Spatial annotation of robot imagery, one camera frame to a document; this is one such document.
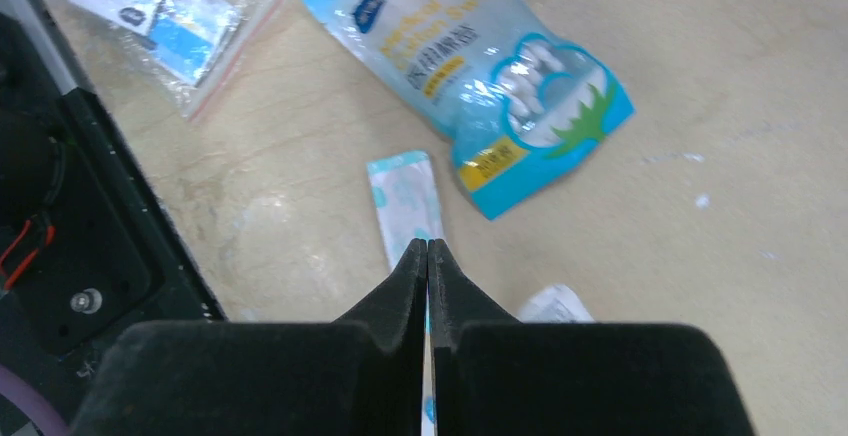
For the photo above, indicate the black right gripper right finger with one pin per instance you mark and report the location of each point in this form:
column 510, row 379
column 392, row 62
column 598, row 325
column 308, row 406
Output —
column 494, row 375

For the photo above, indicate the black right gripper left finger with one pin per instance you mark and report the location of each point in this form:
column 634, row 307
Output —
column 360, row 374

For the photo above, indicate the white gauze dressing packet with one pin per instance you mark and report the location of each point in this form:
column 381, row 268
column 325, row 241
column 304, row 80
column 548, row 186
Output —
column 555, row 304

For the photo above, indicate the blue cotton swab bag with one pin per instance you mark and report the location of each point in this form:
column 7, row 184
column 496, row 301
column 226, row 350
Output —
column 521, row 106

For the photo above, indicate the clear bag blue packets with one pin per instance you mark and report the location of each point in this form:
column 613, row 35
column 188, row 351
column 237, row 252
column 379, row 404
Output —
column 189, row 47

